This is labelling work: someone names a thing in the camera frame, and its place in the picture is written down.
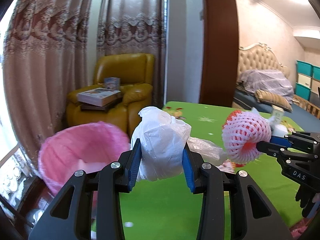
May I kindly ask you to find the pink foam fruit net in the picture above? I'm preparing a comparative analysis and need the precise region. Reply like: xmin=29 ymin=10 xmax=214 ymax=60
xmin=222 ymin=110 xmax=272 ymax=164

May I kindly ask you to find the white plastic bag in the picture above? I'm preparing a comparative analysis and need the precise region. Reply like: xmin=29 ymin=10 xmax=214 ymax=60
xmin=131 ymin=106 xmax=227 ymax=181

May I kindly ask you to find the pink trash bag bin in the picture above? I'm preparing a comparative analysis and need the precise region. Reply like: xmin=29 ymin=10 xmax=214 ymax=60
xmin=38 ymin=121 xmax=130 ymax=195

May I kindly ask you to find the small white foam block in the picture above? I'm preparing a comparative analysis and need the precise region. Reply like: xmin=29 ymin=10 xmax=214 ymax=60
xmin=271 ymin=124 xmax=289 ymax=138

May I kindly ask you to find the blue bed mattress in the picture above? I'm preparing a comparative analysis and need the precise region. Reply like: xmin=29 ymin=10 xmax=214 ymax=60
xmin=233 ymin=89 xmax=320 ymax=132

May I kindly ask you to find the yellow white carton box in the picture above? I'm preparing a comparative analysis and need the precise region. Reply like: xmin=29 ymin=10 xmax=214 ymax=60
xmin=271 ymin=105 xmax=284 ymax=126

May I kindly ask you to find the crumpled white foam sheet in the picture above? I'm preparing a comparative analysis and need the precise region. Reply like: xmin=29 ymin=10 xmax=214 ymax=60
xmin=251 ymin=107 xmax=261 ymax=116

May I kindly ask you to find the teal storage bins stack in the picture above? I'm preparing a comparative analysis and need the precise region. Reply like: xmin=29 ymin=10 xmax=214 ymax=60
xmin=295 ymin=60 xmax=319 ymax=101

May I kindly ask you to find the grey striped duvet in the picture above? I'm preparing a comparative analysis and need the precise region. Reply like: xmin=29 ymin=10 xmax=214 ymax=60
xmin=237 ymin=69 xmax=294 ymax=103

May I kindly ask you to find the beige tufted headboard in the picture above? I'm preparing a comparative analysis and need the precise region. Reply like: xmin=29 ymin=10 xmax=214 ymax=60
xmin=236 ymin=43 xmax=290 ymax=84

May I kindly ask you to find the green cartoon tablecloth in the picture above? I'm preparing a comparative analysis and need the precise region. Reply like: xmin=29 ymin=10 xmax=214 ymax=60
xmin=91 ymin=101 xmax=304 ymax=240

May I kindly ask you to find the brown wooden door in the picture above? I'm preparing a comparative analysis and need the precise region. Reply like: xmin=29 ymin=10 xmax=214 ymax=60
xmin=199 ymin=0 xmax=239 ymax=107

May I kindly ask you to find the large flat white box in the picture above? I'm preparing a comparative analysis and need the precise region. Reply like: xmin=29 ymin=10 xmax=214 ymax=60
xmin=77 ymin=88 xmax=121 ymax=107

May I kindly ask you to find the small blue picture box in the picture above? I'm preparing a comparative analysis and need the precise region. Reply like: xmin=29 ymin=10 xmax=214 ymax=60
xmin=104 ymin=77 xmax=120 ymax=90

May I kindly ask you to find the yellow leather armchair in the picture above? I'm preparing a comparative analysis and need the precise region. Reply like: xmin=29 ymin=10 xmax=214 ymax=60
xmin=66 ymin=53 xmax=155 ymax=137

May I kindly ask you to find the left lace curtain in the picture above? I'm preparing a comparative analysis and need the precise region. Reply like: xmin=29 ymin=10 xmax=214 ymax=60
xmin=3 ymin=0 xmax=92 ymax=171

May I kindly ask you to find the lace curtain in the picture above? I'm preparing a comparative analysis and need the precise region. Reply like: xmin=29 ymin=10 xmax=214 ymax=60
xmin=3 ymin=0 xmax=92 ymax=171
xmin=97 ymin=0 xmax=166 ymax=107

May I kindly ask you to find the right lace curtain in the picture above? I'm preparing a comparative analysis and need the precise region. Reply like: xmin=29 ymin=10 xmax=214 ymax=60
xmin=97 ymin=0 xmax=166 ymax=107

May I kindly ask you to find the wooden bed rail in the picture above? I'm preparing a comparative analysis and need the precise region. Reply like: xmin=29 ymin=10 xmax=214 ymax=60
xmin=292 ymin=94 xmax=320 ymax=119

